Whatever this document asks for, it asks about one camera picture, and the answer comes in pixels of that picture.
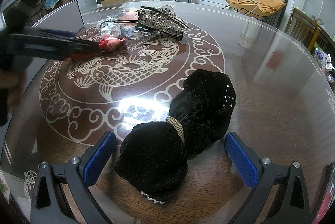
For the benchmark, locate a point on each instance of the cluttered side table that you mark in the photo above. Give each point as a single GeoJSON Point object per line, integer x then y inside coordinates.
{"type": "Point", "coordinates": [325, 56]}

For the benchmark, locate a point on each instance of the orange lounge chair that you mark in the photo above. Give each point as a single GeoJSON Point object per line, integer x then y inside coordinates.
{"type": "Point", "coordinates": [251, 3]}

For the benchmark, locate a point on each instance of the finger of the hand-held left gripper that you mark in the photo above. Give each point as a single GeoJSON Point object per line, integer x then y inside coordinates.
{"type": "Point", "coordinates": [65, 37]}
{"type": "Point", "coordinates": [52, 50]}

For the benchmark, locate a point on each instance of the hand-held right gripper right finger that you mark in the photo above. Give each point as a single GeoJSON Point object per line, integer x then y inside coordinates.
{"type": "Point", "coordinates": [240, 161]}

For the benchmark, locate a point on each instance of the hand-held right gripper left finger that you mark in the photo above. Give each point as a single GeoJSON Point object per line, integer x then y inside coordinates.
{"type": "Point", "coordinates": [99, 158]}

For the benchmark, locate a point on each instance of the clear plastic bag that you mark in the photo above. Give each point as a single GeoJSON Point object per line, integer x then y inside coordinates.
{"type": "Point", "coordinates": [125, 17]}

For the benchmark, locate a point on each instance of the rhinestone hair claw clip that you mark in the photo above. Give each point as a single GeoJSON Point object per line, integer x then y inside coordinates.
{"type": "Point", "coordinates": [162, 25]}

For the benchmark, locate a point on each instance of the red packet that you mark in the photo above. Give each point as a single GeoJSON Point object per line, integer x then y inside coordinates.
{"type": "Point", "coordinates": [110, 44]}

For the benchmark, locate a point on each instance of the bag of white beads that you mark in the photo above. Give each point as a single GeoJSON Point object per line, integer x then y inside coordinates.
{"type": "Point", "coordinates": [111, 30]}

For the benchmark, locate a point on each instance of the wooden chair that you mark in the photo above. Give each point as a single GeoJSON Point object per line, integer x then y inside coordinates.
{"type": "Point", "coordinates": [303, 27]}

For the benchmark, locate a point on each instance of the black velvet rhinestone bow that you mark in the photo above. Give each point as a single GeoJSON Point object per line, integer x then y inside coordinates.
{"type": "Point", "coordinates": [154, 158]}

